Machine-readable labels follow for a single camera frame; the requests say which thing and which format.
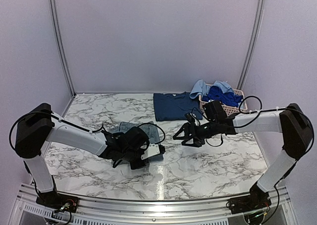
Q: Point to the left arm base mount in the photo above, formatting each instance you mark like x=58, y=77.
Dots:
x=56, y=201

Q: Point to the dark blue t-shirt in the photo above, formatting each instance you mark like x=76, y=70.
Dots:
x=170, y=107

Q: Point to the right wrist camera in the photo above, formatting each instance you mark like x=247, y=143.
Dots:
x=192, y=120

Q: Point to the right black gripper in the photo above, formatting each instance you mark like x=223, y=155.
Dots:
x=187, y=128

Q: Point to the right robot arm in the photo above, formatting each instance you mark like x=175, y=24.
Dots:
x=288, y=125

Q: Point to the aluminium corner post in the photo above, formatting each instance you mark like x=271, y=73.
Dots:
x=252, y=43
x=60, y=48

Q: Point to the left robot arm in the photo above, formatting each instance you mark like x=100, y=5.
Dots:
x=42, y=125

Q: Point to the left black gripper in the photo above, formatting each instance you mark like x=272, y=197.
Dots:
x=135, y=165

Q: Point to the royal blue printed garment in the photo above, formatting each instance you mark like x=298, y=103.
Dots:
x=228, y=98

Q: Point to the right aluminium corner post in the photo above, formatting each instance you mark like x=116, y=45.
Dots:
x=252, y=43

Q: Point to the pink plastic laundry basket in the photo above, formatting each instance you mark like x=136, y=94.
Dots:
x=227, y=88

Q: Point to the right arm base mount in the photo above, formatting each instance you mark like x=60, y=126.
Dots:
x=248, y=203

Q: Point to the left aluminium corner post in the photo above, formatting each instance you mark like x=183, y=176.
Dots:
x=60, y=48

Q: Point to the light blue cloth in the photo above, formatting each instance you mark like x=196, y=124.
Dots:
x=200, y=88

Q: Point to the light blue denim jeans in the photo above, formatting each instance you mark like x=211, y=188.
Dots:
x=152, y=132

